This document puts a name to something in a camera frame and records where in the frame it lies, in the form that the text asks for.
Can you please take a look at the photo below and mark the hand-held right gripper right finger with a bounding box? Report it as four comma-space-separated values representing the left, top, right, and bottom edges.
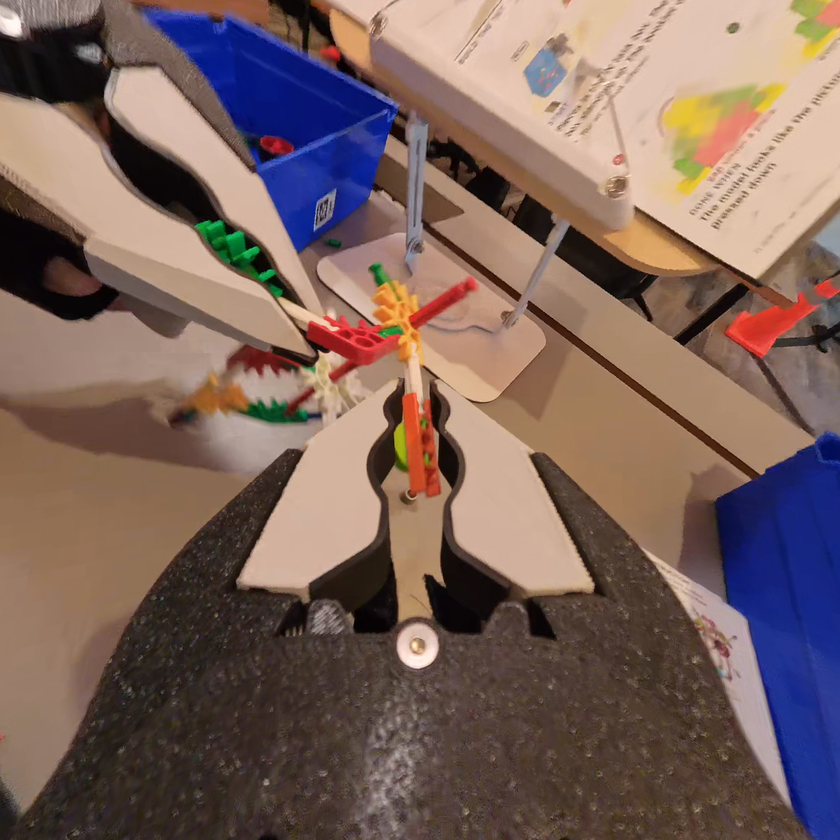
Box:
430, 379, 597, 598

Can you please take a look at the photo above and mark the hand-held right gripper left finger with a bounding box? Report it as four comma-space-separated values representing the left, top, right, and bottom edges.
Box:
236, 379, 403, 601

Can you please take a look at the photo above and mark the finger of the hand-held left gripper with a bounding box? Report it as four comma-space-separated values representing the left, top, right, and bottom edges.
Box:
0, 92, 317, 366
104, 64, 324, 316

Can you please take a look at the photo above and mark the blue parts bin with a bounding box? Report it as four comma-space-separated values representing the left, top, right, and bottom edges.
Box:
143, 7, 399, 253

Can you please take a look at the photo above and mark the colourful construction toy model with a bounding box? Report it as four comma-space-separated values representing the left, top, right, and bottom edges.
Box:
167, 262, 480, 500

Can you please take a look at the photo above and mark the person's left hand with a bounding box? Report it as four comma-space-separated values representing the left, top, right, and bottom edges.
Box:
42, 256, 122, 312

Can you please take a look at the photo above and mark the white document stand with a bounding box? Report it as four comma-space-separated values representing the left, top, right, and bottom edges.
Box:
317, 0, 840, 403

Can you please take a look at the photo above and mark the blue bin with papers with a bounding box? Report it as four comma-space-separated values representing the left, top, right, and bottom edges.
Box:
715, 432, 840, 840

